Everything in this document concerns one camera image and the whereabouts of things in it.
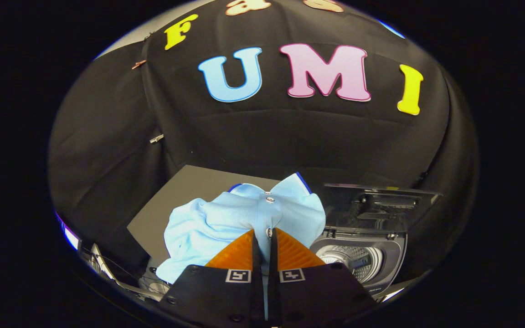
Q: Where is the grey washing machine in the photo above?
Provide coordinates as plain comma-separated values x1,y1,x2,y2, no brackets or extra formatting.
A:
310,227,409,297

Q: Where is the grey cabinet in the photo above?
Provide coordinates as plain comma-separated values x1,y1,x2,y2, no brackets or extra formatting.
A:
127,165,287,270

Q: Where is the black backdrop cloth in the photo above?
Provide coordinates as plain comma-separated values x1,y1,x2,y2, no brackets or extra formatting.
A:
48,0,480,284

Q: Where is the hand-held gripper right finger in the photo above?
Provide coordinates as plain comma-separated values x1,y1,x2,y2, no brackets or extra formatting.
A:
268,227,378,328

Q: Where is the light blue polo shirt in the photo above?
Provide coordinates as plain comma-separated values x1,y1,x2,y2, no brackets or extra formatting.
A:
155,172,327,319

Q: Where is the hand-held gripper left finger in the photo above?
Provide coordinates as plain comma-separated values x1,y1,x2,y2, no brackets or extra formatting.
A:
155,229,263,328

